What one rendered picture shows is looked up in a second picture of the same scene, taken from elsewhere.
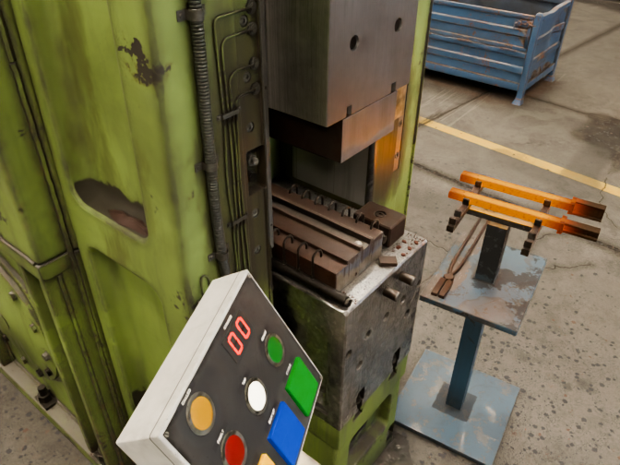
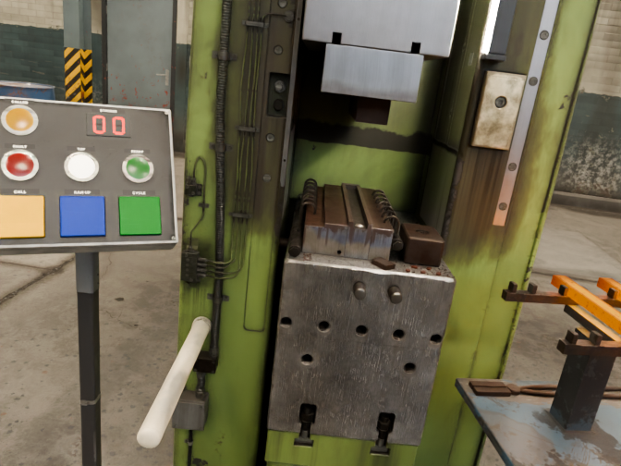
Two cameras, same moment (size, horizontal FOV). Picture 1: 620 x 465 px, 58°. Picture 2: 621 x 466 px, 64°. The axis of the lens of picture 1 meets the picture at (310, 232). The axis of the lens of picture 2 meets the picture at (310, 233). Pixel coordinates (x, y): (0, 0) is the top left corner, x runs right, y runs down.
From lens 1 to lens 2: 1.08 m
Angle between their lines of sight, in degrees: 48
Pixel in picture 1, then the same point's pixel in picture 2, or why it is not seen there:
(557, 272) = not seen: outside the picture
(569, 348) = not seen: outside the picture
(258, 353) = (117, 153)
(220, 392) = (51, 130)
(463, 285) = (521, 405)
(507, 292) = (574, 447)
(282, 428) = (79, 205)
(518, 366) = not seen: outside the picture
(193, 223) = (200, 102)
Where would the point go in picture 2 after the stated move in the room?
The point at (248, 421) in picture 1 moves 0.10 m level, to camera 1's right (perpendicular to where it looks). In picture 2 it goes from (55, 168) to (68, 181)
